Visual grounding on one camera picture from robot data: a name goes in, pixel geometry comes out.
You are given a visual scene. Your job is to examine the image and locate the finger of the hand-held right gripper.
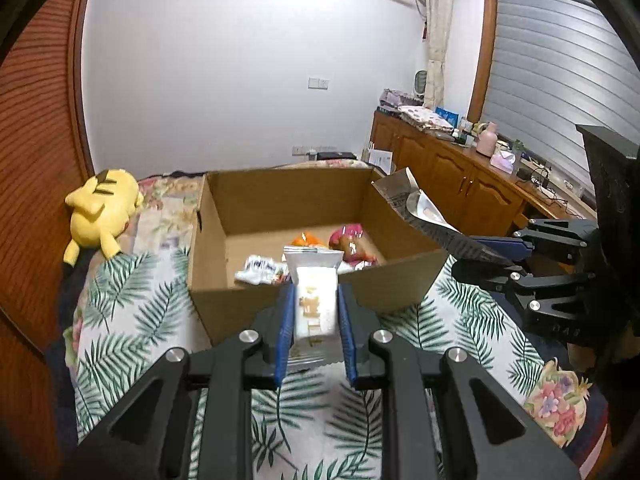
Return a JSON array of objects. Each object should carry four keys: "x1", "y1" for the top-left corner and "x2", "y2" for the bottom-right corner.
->
[
  {"x1": 467, "y1": 217, "x2": 598, "y2": 266},
  {"x1": 452, "y1": 260, "x2": 591, "y2": 321}
]

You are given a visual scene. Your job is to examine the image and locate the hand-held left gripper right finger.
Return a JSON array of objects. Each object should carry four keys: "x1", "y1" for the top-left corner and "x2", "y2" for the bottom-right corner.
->
[{"x1": 337, "y1": 282, "x2": 583, "y2": 480}]

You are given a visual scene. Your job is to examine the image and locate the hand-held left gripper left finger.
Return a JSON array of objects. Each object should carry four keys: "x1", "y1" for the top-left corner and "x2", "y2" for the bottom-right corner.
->
[{"x1": 75, "y1": 284, "x2": 296, "y2": 480}]

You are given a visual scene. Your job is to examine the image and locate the brown cardboard box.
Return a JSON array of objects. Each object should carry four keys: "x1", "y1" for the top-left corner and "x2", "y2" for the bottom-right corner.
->
[{"x1": 187, "y1": 167, "x2": 448, "y2": 346}]

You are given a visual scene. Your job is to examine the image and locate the small white snack packet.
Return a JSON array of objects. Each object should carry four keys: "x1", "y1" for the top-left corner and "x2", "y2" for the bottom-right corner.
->
[{"x1": 234, "y1": 255, "x2": 291, "y2": 286}]

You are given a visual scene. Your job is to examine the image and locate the pink snack packet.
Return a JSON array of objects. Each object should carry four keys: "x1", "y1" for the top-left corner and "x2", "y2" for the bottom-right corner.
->
[{"x1": 327, "y1": 224, "x2": 378, "y2": 273}]

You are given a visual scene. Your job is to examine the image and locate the orange snack packet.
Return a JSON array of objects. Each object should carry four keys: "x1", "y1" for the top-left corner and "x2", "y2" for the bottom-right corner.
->
[{"x1": 291, "y1": 231, "x2": 328, "y2": 250}]

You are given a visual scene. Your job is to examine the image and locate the pink tissue box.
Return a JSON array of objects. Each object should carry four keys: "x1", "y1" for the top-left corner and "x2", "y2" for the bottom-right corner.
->
[{"x1": 490, "y1": 152, "x2": 517, "y2": 175}]

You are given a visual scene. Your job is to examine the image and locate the wooden cabinet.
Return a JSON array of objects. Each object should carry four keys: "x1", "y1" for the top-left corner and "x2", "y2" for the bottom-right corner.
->
[{"x1": 372, "y1": 110, "x2": 598, "y2": 241}]

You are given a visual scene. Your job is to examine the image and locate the pink thermos jug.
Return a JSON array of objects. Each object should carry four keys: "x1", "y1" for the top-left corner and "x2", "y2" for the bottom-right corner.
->
[{"x1": 475, "y1": 121, "x2": 499, "y2": 157}]

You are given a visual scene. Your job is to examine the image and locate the leaf print bedsheet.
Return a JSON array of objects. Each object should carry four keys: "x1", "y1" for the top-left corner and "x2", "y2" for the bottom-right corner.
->
[{"x1": 62, "y1": 160, "x2": 611, "y2": 480}]

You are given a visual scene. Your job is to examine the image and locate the white paper bag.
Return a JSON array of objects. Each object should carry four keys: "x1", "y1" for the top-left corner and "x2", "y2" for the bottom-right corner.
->
[{"x1": 367, "y1": 147, "x2": 393, "y2": 173}]

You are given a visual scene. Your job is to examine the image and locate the floral folded cloth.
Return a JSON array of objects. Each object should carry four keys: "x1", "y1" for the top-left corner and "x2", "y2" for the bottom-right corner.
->
[{"x1": 400, "y1": 105, "x2": 453, "y2": 134}]

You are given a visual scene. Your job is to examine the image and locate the grey window blinds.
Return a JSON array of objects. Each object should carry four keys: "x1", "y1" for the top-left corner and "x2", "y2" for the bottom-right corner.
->
[{"x1": 482, "y1": 0, "x2": 640, "y2": 201}]

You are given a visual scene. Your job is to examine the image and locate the purple folded cloth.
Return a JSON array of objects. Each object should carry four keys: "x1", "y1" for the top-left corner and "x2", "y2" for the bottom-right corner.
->
[{"x1": 381, "y1": 89, "x2": 417, "y2": 109}]

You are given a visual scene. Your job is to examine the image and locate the dark blue mattress cover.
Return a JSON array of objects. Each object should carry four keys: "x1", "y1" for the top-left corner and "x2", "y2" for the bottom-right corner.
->
[{"x1": 56, "y1": 250, "x2": 101, "y2": 441}]

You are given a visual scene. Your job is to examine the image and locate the yellow plush toy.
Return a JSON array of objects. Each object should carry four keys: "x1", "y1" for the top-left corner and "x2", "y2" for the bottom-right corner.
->
[{"x1": 62, "y1": 169, "x2": 146, "y2": 266}]

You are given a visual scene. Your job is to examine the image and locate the cream curtain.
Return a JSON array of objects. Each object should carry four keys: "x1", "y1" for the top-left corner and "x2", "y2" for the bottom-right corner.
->
[{"x1": 425, "y1": 0, "x2": 453, "y2": 111}]

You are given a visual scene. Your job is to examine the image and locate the wooden window frame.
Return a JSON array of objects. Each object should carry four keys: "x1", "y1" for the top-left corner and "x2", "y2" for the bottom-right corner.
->
[{"x1": 467, "y1": 0, "x2": 501, "y2": 122}]

